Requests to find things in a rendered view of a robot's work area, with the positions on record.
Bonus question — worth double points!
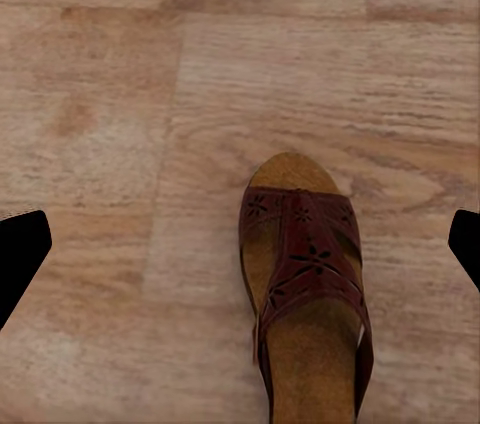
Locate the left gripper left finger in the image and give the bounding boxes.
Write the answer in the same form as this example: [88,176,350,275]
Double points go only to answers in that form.
[0,210,52,329]

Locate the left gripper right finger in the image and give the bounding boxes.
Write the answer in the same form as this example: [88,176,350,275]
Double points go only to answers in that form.
[448,209,480,290]

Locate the sandal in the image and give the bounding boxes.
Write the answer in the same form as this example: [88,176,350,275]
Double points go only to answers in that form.
[239,152,374,424]

